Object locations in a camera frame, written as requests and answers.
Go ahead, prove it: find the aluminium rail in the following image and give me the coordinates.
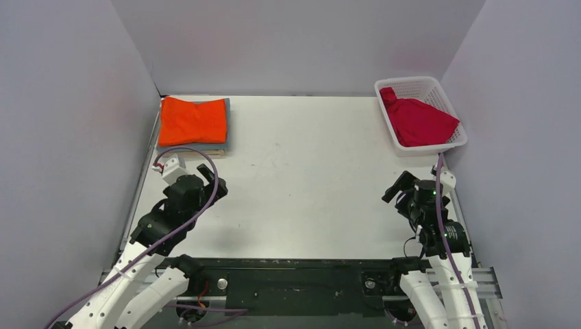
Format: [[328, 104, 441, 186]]
[[99, 267, 503, 299]]

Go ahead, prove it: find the grey blue folded t shirt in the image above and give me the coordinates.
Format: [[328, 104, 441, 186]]
[[156, 97, 232, 154]]

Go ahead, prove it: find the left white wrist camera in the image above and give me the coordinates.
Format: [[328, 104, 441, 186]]
[[162, 154, 190, 186]]

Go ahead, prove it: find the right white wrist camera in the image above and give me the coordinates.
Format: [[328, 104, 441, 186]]
[[431, 164, 457, 196]]

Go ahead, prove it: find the red t shirt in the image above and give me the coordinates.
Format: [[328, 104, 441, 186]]
[[380, 87, 460, 147]]

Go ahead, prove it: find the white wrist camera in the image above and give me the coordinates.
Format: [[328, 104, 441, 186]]
[[431, 164, 457, 196], [162, 154, 190, 186]]

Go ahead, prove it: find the beige folded t shirt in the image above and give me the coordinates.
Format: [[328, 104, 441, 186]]
[[157, 147, 227, 160]]

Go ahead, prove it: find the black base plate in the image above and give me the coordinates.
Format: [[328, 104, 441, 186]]
[[177, 257, 430, 317]]

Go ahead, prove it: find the white plastic basket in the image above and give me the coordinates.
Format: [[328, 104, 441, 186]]
[[374, 76, 468, 157]]

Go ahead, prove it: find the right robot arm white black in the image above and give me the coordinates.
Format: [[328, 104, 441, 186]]
[[382, 171, 488, 328]]

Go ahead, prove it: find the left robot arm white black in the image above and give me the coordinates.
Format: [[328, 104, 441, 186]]
[[47, 164, 227, 328]]

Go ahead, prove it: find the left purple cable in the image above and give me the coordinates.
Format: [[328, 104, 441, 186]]
[[44, 147, 220, 329]]

